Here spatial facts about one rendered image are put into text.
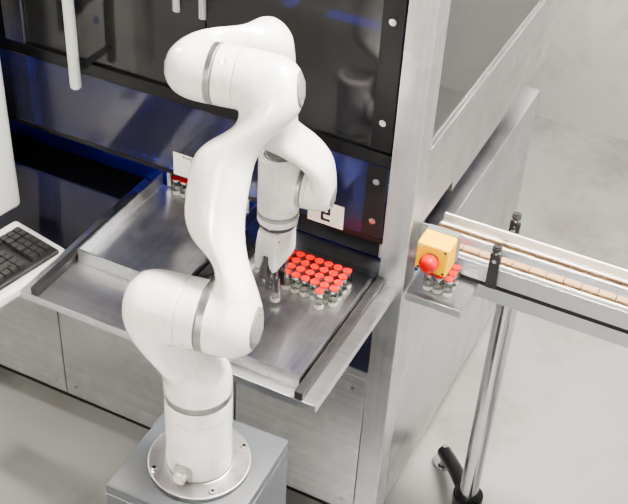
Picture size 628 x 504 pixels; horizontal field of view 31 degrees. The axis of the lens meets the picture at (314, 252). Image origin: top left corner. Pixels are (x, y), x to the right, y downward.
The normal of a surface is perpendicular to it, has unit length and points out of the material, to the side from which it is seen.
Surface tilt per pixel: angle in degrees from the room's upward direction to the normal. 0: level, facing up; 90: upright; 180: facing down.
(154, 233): 0
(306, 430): 90
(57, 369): 90
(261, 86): 59
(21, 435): 0
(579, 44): 90
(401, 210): 90
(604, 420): 0
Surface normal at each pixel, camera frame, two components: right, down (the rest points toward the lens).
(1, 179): 0.79, 0.41
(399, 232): -0.44, 0.54
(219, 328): -0.15, 0.19
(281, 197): -0.15, 0.62
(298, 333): 0.05, -0.78
